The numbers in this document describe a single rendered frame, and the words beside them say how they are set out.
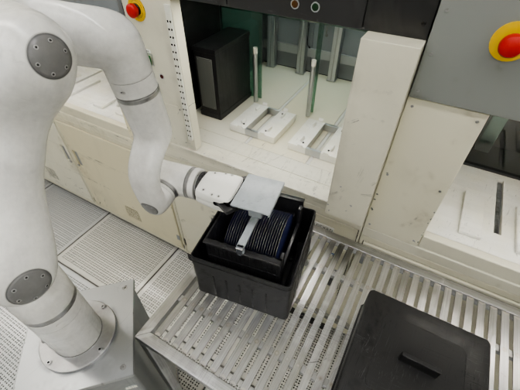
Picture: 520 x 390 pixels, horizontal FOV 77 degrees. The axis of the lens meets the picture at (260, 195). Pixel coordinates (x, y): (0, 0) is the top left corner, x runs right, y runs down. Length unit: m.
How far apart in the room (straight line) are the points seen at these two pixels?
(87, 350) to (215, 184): 0.54
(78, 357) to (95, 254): 1.27
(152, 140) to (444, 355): 0.82
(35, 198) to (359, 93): 0.68
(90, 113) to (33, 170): 1.11
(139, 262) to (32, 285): 1.43
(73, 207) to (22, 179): 1.95
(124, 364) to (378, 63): 0.93
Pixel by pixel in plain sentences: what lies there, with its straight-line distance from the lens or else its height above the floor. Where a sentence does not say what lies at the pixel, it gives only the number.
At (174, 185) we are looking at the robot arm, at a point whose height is 1.08.
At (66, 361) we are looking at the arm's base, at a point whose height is 0.77.
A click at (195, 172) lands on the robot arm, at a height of 1.10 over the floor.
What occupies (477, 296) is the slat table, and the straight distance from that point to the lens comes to 1.18.
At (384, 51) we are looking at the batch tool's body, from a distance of 0.77.
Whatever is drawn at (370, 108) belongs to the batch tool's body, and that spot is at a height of 1.25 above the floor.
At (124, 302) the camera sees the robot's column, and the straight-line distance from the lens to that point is 1.06.
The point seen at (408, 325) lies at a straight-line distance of 0.92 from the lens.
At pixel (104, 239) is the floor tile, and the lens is 2.30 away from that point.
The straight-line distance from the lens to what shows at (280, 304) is 0.90.
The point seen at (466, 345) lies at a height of 0.86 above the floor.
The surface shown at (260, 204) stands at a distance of 0.77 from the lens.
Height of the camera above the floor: 1.64
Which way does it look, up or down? 44 degrees down
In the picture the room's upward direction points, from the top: straight up
